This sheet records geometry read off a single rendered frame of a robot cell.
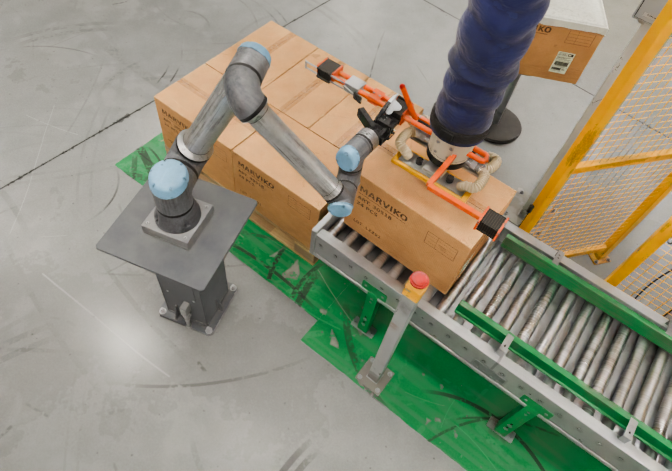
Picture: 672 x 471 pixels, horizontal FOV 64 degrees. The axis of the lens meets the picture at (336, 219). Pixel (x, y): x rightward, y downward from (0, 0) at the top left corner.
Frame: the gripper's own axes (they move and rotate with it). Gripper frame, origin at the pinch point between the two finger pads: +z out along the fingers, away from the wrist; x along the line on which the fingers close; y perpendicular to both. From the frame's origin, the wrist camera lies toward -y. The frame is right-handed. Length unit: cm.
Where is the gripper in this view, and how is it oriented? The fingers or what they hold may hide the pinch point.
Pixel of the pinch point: (393, 106)
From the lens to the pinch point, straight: 221.3
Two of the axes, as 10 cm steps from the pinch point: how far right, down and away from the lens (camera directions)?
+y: 8.0, 5.3, -2.8
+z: 5.9, -6.2, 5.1
